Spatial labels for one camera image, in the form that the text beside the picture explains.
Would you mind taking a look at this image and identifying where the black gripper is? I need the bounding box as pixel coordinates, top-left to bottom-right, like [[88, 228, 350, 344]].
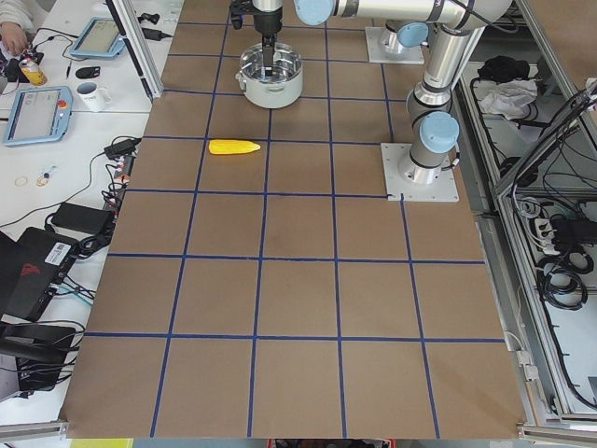
[[229, 0, 283, 77]]

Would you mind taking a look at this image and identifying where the blue teach pendant far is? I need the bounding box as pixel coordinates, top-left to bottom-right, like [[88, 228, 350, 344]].
[[70, 17, 125, 59]]

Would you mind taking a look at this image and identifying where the person's hand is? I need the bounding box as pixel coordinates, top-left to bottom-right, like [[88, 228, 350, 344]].
[[1, 21, 29, 56]]

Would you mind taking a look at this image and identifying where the white mug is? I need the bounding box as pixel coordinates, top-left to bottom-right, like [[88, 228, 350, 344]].
[[76, 81, 112, 112]]

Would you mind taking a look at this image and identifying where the black computer mouse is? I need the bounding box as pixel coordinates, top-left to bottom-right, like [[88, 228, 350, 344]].
[[75, 66, 101, 79]]

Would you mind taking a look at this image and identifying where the black and white cloth pile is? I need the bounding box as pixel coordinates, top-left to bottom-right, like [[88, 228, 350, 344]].
[[478, 55, 538, 120]]

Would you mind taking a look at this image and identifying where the blue teach pendant near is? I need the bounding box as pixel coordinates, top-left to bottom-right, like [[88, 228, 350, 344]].
[[3, 86, 73, 147]]

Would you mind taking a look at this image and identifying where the aluminium frame post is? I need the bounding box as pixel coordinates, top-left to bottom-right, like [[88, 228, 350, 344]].
[[105, 0, 164, 101]]

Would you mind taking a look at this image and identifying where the yellow corn cob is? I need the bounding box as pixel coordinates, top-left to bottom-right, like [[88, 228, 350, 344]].
[[208, 139, 261, 156]]

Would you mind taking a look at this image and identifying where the white cooking pot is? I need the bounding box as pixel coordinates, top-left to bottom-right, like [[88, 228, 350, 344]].
[[235, 42, 303, 109]]

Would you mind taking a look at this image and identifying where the black laptop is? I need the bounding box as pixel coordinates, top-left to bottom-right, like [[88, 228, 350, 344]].
[[1, 227, 78, 321]]

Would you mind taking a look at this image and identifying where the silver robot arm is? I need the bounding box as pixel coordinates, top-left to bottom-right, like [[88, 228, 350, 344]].
[[294, 1, 510, 185]]

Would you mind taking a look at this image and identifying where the blue teach pendant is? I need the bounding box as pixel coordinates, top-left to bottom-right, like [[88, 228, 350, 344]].
[[70, 17, 125, 59], [3, 86, 73, 147]]

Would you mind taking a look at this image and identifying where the black power adapter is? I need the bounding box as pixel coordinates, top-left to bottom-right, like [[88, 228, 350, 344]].
[[104, 137, 142, 160]]

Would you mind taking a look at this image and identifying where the black power brick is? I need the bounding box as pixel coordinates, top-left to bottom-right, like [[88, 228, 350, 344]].
[[50, 203, 113, 234]]

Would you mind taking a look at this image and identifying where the coiled black cable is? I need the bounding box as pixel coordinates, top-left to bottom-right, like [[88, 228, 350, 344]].
[[535, 260, 590, 310]]

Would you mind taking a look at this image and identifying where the power strip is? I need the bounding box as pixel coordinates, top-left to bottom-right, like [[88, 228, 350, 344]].
[[102, 155, 135, 212]]

